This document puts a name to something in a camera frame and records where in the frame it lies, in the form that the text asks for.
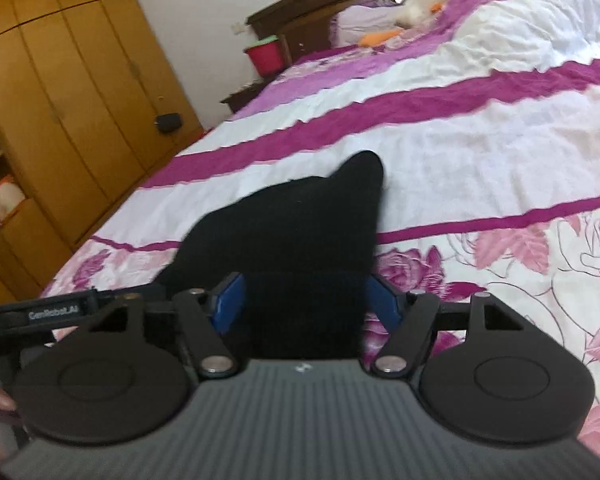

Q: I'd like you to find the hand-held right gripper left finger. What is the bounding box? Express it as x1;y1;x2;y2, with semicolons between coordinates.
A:
87;272;246;380

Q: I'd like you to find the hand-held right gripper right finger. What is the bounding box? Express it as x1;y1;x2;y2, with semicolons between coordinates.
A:
365;274;527;378

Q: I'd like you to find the black garment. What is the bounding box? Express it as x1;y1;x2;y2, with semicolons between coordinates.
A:
159;150;386;361

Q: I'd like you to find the white jar with orange lid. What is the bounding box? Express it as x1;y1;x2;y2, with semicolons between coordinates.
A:
0;176;27;222

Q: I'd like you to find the small black bag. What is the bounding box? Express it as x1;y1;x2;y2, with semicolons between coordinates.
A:
155;113;183;134

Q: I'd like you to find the purple floral striped bedspread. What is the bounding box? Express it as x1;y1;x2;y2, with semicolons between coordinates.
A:
40;0;600;463

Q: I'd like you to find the wooden wardrobe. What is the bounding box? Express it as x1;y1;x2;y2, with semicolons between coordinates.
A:
0;0;203;306

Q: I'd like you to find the dark wooden nightstand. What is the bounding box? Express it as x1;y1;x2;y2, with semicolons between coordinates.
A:
220;80;268;113

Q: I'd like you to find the red bucket with green lid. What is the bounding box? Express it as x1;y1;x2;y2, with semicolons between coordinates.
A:
243;34;286;78

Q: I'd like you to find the lilac pillow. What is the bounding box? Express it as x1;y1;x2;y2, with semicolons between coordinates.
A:
329;0;411;51

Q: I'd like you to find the dark wooden headboard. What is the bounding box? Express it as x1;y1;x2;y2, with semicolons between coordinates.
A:
246;0;448;66

